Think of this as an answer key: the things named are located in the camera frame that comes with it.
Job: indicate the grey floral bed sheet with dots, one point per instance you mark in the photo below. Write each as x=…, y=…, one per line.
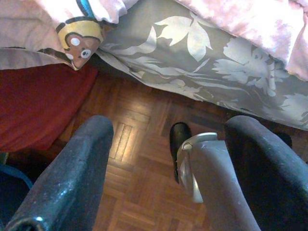
x=168, y=60

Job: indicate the black robot foot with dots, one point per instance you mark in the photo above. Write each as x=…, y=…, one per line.
x=179, y=139

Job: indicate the dark bag with blue trim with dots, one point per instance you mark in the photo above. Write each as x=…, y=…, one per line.
x=9, y=192

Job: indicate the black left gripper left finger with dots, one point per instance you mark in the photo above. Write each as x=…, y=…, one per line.
x=67, y=180

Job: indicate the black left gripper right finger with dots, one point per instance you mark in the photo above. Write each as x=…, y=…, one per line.
x=272, y=183

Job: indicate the pink cartoon print quilt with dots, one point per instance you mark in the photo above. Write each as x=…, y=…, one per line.
x=29, y=29

